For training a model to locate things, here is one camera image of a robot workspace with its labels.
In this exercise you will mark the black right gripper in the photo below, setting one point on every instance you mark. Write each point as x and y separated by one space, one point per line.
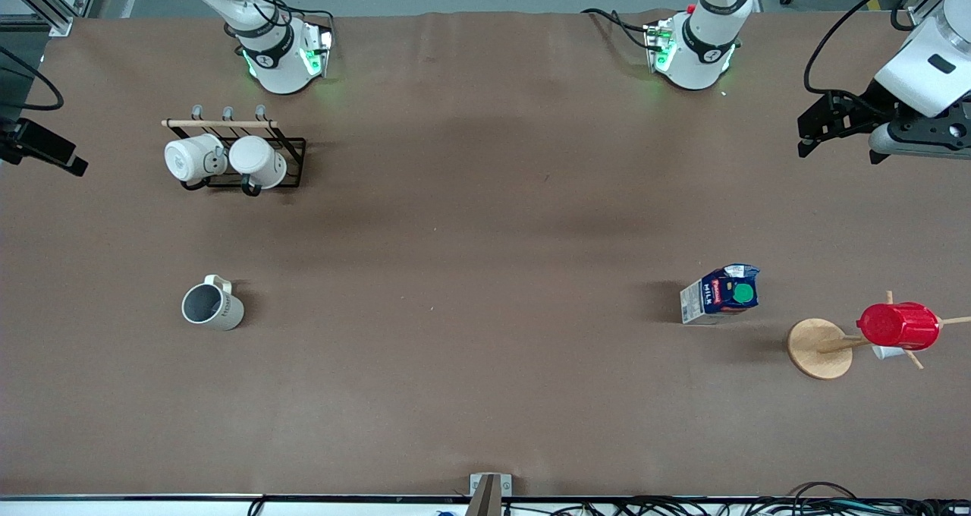
30 140

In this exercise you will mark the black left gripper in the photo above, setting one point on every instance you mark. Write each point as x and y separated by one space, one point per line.
872 102

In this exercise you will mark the blue white milk carton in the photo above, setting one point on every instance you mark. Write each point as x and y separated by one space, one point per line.
717 294

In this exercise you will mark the beige mug grey inside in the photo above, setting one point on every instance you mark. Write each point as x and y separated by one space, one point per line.
227 315

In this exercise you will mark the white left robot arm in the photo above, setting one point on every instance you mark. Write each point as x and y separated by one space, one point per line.
702 53

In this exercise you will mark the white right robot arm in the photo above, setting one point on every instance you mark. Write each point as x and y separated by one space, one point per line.
277 68

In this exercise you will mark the red plastic cup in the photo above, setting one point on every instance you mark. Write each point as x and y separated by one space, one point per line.
899 326

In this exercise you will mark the small white cup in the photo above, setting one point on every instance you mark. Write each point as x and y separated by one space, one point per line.
887 353

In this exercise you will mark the white hanging mug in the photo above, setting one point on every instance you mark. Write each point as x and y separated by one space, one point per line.
190 158
258 159

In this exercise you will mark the wooden mug tree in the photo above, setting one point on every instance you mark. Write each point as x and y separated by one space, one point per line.
815 349

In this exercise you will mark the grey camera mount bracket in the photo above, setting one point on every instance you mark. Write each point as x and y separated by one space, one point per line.
489 493

